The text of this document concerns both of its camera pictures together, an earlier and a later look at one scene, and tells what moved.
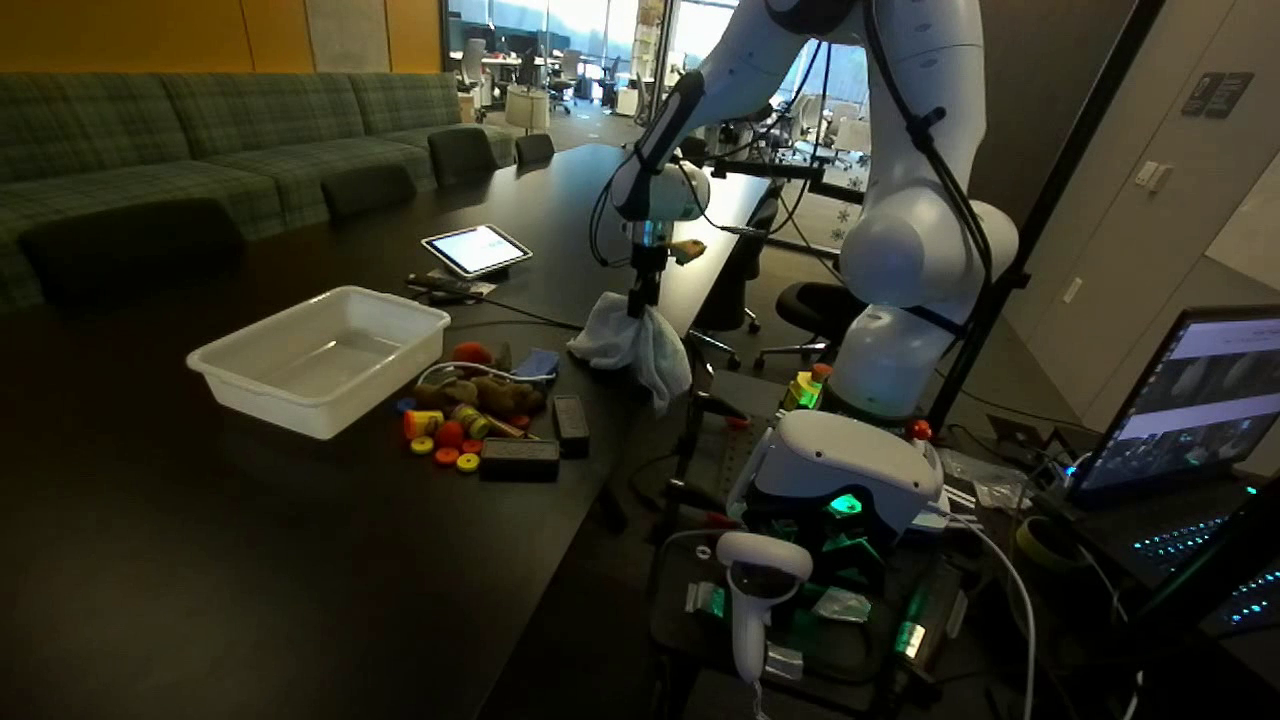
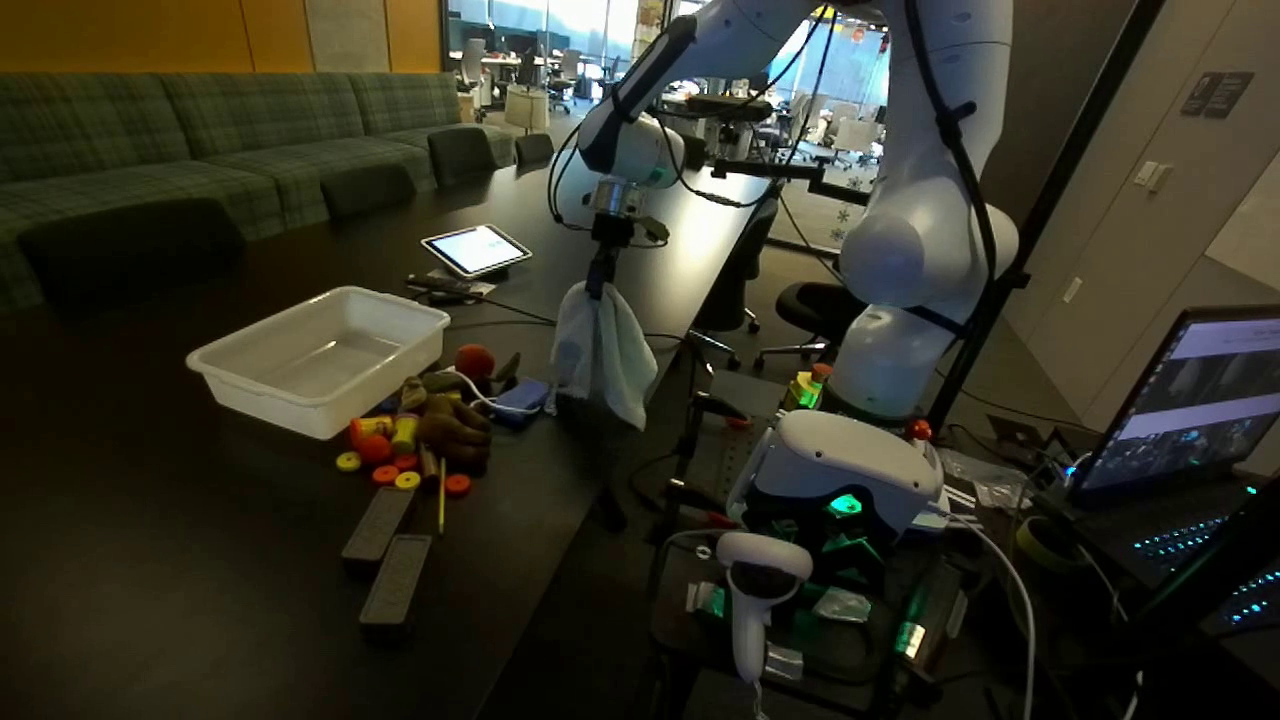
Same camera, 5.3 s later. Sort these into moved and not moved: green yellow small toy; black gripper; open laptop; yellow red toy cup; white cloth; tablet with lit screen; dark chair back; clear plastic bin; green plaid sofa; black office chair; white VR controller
Moved: black gripper; yellow red toy cup; white cloth
Not moved: dark chair back; green plaid sofa; clear plastic bin; open laptop; tablet with lit screen; green yellow small toy; black office chair; white VR controller
